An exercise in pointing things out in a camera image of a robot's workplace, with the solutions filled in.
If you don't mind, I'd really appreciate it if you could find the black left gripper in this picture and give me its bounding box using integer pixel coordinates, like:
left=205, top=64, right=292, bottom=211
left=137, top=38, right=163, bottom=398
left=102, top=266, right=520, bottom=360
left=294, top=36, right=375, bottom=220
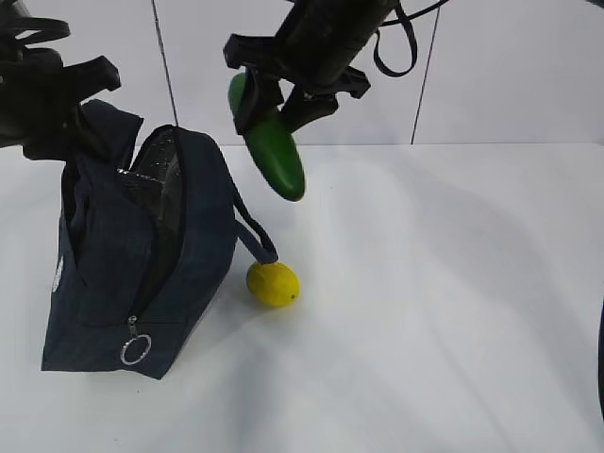
left=1, top=42, right=122, bottom=162

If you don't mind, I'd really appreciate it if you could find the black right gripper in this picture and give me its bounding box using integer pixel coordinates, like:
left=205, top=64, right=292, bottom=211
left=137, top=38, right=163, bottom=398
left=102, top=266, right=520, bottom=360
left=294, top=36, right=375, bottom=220
left=224, top=1, right=371, bottom=136

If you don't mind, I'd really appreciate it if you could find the green cucumber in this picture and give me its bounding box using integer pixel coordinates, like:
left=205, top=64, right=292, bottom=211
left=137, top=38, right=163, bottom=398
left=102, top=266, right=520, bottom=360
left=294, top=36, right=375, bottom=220
left=227, top=77, right=306, bottom=202

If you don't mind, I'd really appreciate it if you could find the dark navy fabric bag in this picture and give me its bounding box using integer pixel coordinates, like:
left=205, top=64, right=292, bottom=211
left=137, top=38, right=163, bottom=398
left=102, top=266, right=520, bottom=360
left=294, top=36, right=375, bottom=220
left=41, top=100, right=278, bottom=379

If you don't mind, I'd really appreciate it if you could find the yellow lemon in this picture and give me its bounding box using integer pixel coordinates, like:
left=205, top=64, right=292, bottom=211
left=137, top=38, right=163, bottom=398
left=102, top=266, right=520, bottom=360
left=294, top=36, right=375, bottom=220
left=246, top=261, right=301, bottom=308

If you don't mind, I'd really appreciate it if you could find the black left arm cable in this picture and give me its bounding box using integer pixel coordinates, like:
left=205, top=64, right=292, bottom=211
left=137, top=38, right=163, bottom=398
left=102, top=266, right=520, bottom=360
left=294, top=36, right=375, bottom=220
left=0, top=0, right=72, bottom=48

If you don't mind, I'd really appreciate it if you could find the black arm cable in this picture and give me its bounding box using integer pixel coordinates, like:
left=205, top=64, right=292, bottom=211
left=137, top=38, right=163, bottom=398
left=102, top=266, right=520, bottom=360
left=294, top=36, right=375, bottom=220
left=0, top=0, right=72, bottom=48
left=372, top=0, right=449, bottom=76

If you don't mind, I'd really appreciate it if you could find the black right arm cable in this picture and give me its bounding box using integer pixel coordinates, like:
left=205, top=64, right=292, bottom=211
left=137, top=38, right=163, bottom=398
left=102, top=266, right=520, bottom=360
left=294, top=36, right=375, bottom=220
left=372, top=0, right=449, bottom=76

